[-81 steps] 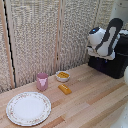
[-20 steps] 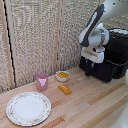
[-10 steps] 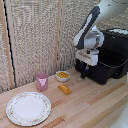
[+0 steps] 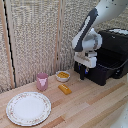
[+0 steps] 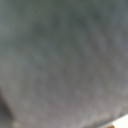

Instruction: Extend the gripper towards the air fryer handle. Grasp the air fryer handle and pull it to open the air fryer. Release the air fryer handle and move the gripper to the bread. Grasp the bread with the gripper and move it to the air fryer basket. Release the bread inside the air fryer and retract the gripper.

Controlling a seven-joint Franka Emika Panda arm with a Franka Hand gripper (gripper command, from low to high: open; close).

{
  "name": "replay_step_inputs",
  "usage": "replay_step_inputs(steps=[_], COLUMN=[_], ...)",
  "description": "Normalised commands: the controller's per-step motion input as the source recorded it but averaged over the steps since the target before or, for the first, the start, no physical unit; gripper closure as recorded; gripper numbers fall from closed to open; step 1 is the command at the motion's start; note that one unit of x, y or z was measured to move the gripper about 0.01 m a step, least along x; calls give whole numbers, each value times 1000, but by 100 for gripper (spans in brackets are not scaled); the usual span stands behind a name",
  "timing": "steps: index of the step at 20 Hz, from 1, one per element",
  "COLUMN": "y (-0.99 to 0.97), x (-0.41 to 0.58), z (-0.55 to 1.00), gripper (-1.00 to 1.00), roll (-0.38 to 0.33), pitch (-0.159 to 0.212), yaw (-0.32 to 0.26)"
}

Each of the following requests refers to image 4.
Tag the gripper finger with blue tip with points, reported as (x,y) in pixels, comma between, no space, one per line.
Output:
(87,70)

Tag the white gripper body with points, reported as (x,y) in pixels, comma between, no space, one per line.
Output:
(86,59)

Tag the yellow-orange food block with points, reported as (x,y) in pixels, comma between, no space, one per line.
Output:
(64,89)

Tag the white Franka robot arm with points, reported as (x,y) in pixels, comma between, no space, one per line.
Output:
(91,28)

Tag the black air fryer body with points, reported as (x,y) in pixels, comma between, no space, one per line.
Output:
(116,41)

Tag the small bowl with yellow food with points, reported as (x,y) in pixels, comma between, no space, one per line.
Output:
(63,76)

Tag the pink cup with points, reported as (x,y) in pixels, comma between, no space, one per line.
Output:
(42,81)

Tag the beige woven folding screen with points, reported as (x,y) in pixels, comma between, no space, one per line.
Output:
(30,40)

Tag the white plate with floral rim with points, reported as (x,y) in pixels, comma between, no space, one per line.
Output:
(28,108)

